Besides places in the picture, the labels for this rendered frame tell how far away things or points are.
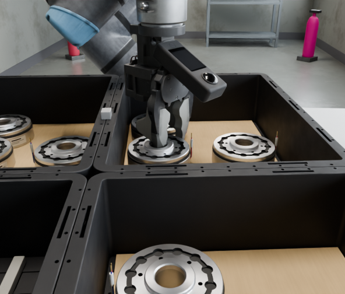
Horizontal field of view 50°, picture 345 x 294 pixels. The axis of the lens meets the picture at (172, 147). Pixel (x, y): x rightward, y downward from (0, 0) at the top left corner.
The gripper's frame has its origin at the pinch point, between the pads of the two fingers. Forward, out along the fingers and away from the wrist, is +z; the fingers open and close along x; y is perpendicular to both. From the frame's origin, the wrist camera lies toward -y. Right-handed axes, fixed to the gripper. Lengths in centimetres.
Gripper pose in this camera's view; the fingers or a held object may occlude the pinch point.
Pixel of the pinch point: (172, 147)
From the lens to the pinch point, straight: 63.7
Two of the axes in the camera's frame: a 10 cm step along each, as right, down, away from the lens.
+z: 0.0, 9.0, 4.4
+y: -7.8, -2.8, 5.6
